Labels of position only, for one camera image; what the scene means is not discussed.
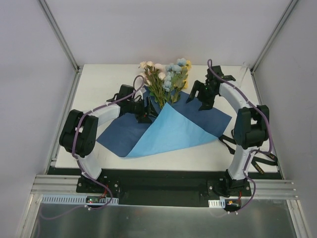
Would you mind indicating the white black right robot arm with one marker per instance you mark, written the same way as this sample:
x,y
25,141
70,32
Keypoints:
x,y
251,128

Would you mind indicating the black ribbon gold lettering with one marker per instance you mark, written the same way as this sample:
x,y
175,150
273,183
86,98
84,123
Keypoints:
x,y
243,158

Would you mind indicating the yellow flower bunch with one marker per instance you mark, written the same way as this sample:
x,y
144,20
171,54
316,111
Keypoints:
x,y
186,67

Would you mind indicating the front aluminium rail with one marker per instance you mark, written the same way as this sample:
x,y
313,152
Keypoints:
x,y
260,188

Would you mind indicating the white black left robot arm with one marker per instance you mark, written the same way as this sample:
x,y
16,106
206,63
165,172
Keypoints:
x,y
79,133

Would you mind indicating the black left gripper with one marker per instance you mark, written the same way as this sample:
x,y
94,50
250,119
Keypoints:
x,y
146,110

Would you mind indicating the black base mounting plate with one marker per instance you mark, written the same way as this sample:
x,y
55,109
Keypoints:
x,y
153,198

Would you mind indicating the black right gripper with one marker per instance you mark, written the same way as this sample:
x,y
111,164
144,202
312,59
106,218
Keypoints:
x,y
202,91

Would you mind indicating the right white cable duct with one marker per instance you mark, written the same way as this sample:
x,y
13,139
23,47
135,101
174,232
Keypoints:
x,y
217,203

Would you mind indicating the blue wrapping paper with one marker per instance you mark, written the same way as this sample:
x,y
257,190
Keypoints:
x,y
179,126

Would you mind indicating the clear glass vase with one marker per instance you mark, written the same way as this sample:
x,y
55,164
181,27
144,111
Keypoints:
x,y
242,72

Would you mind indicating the left white cable duct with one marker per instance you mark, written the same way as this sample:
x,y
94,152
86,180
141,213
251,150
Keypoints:
x,y
78,200

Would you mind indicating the left aluminium table rail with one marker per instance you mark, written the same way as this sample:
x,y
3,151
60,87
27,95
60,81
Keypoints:
x,y
53,153

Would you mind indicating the blue flower bunch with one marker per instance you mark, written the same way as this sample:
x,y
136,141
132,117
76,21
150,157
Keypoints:
x,y
173,82

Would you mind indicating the right aluminium frame post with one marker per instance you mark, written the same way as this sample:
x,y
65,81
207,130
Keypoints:
x,y
278,27

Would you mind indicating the aluminium frame post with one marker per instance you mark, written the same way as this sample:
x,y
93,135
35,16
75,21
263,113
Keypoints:
x,y
278,27
58,34

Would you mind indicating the white cable duct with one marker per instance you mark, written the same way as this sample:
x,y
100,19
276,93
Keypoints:
x,y
78,200
217,203

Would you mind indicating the left aluminium frame post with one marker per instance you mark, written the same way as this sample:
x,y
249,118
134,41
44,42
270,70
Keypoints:
x,y
58,34

